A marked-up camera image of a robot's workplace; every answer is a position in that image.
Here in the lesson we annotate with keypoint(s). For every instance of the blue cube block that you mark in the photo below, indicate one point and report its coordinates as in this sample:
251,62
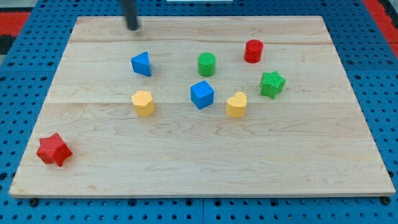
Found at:
202,94

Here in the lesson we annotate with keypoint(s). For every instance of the yellow heart block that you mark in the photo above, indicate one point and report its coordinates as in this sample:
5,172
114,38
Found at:
236,105

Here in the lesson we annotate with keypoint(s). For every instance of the red star block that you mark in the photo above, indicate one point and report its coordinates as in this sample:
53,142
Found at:
53,150

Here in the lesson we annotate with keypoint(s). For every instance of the light wooden board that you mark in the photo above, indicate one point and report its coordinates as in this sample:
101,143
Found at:
311,140

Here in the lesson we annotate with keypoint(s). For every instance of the green cylinder block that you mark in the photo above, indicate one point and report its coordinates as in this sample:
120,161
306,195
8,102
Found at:
206,64

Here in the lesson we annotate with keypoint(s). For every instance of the blue triangle block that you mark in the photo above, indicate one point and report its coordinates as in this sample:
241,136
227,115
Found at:
141,64

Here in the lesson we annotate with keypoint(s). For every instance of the yellow hexagon block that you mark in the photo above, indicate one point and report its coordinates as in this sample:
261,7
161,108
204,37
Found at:
143,103

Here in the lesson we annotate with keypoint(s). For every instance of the red cylinder block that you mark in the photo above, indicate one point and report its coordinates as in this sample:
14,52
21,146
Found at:
253,51

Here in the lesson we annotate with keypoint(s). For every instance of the green star block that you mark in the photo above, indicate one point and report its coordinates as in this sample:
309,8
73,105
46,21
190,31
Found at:
271,84

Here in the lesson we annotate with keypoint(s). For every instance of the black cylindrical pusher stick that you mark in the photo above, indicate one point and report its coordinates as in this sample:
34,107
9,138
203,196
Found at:
130,13

